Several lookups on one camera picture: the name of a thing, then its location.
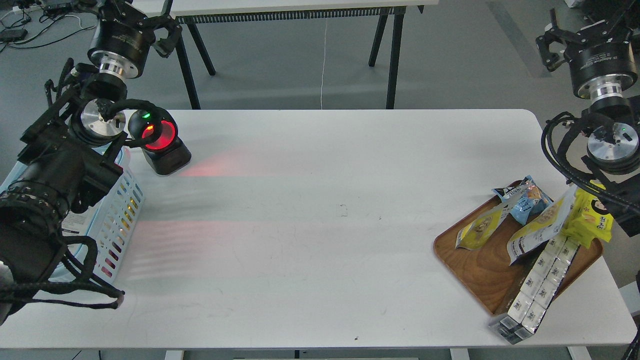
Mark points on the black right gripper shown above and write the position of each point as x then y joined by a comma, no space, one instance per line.
590,54

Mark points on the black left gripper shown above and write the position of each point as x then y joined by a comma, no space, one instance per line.
124,36

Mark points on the yellow white snack pouch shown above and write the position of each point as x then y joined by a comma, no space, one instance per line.
476,234
543,228

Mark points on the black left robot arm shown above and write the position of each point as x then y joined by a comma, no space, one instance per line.
70,153

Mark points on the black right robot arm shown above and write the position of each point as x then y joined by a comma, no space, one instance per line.
599,150

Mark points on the blue snack bag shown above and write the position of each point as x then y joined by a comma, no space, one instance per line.
531,202

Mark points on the yellow cartoon snack bag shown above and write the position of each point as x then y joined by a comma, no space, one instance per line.
588,220

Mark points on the snack packages in basket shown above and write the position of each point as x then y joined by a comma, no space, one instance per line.
78,224

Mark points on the light blue plastic basket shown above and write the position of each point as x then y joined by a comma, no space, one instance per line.
113,224

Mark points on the white boxed snack multipack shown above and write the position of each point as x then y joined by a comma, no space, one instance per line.
528,300

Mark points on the white background table black legs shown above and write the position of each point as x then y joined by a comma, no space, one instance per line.
191,13

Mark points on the black barcode scanner red window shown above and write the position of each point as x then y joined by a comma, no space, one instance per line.
168,153

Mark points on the brown wooden tray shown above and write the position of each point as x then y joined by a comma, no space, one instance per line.
486,272

